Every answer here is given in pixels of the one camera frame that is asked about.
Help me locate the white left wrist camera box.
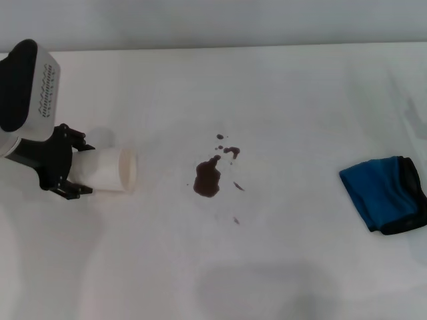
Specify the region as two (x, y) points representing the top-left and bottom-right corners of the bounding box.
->
(0, 39), (62, 135)

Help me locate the blue rag with black trim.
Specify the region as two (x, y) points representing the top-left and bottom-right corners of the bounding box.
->
(339, 155), (427, 236)

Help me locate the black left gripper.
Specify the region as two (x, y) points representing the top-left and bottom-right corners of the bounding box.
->
(12, 123), (96, 201)

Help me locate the white paper cup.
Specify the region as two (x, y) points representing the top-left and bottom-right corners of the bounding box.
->
(68, 146), (138, 195)

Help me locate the large black water puddle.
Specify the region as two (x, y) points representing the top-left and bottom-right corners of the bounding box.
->
(192, 155), (223, 200)

